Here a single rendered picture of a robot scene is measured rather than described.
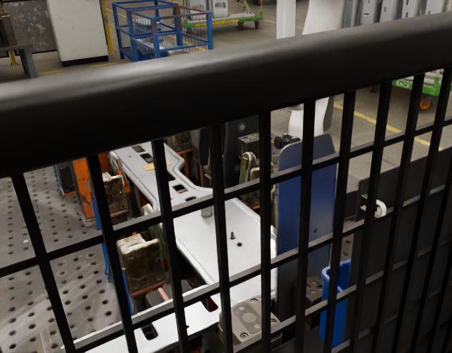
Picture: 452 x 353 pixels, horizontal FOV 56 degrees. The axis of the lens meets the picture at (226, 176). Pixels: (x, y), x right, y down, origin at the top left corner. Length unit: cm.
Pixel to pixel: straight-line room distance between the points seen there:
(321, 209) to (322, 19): 78
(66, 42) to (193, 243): 718
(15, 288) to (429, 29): 140
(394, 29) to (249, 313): 58
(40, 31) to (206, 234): 797
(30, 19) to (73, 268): 750
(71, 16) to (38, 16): 94
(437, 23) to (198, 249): 80
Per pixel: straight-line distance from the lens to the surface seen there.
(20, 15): 876
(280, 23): 514
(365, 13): 595
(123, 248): 94
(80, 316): 133
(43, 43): 882
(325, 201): 71
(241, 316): 73
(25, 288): 150
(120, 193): 126
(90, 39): 806
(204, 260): 94
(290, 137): 98
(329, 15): 137
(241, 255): 95
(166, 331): 81
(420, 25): 24
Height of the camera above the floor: 158
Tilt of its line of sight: 27 degrees down
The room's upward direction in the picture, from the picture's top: 3 degrees counter-clockwise
